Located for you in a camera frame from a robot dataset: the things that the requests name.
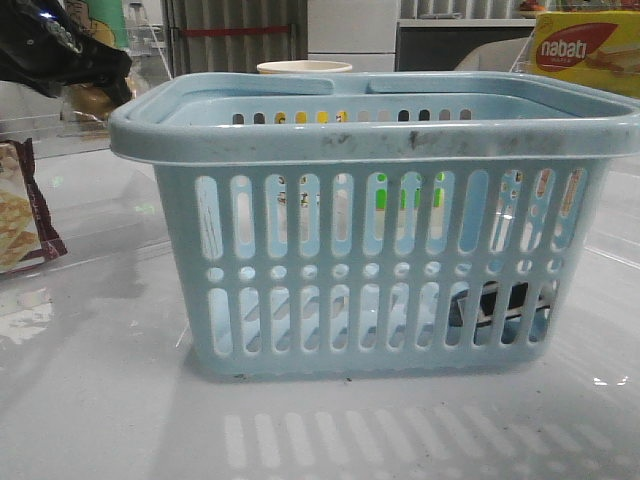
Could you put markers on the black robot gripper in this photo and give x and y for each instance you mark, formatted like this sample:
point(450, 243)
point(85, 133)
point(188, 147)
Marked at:
point(44, 49)

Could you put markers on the packaged bread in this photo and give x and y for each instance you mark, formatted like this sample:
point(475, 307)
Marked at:
point(87, 102)

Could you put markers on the light blue plastic basket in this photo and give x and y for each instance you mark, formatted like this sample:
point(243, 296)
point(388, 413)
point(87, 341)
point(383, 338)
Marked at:
point(321, 223)

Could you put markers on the green yellow cartoon snack bag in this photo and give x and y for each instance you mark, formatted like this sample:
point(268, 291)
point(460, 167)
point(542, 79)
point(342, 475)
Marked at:
point(102, 20)

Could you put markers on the clear acrylic display shelf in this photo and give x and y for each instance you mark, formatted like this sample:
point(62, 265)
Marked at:
point(98, 203)

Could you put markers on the brown cracker snack package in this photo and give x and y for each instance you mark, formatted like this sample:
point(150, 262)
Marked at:
point(28, 237)

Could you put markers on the cream paper cup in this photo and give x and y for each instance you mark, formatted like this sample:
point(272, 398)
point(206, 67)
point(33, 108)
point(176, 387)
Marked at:
point(303, 67)

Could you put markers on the white cabinet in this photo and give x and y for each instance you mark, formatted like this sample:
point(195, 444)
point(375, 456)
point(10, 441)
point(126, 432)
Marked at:
point(359, 32)

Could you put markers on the clear acrylic stand right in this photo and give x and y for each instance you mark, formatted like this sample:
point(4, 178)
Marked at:
point(522, 62)

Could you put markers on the yellow nabati wafer box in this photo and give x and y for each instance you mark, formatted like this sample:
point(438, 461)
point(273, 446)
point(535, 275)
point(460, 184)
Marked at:
point(596, 49)

